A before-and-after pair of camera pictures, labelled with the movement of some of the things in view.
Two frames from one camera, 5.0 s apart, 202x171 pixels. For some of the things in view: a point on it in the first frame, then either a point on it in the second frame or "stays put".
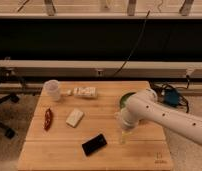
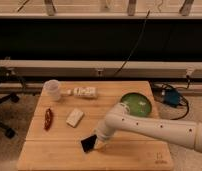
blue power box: (171, 97) stays put
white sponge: (74, 117) stays put
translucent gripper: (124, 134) to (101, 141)
